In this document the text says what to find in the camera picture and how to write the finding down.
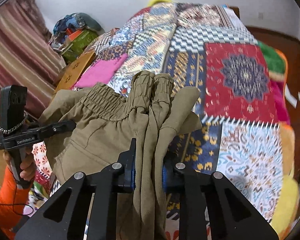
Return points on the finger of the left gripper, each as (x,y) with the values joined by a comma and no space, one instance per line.
(56,128)

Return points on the colourful fleece blanket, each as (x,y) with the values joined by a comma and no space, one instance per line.
(287,205)

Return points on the white paper strip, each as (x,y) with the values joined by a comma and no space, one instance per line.
(290,98)

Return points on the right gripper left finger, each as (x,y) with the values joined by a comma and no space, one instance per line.
(85,206)

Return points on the wooden bed frame board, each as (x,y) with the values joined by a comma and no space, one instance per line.
(75,70)

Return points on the pile of clothes and bags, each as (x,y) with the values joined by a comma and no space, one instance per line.
(72,34)

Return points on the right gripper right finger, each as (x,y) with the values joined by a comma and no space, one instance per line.
(211,205)

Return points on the striped maroon curtain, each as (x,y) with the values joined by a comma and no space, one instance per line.
(26,58)

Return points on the patchwork patterned bedspread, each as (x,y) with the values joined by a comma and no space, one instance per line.
(200,45)

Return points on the orange sleeve forearm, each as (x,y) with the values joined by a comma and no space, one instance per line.
(12,202)

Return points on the olive khaki pants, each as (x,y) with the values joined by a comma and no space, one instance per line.
(106,122)

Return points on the yellow pillow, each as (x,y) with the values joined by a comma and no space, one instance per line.
(153,2)

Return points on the pink folded garment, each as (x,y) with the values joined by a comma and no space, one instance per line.
(101,71)

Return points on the person left hand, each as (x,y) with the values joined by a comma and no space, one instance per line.
(28,167)

